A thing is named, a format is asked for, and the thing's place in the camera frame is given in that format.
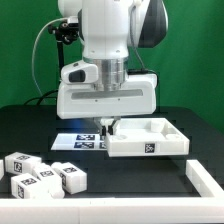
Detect white square tabletop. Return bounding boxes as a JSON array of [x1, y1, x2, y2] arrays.
[[105, 118, 190, 157]]

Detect white sheet with tags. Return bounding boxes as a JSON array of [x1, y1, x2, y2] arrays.
[[51, 133, 106, 151]]

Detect white part at left edge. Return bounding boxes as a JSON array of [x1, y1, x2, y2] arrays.
[[0, 160, 4, 180]]

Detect white obstacle fence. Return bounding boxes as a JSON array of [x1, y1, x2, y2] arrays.
[[0, 160, 224, 224]]

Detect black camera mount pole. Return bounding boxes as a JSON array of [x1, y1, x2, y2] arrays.
[[48, 21, 79, 70]]

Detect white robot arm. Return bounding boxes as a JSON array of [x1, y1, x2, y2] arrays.
[[57, 0, 168, 135]]

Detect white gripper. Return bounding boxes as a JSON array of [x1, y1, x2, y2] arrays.
[[57, 74, 157, 140]]

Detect grey cable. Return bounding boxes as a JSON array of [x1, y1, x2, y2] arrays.
[[31, 18, 69, 98]]

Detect black cables on table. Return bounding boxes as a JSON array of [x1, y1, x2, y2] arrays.
[[23, 89, 59, 106]]

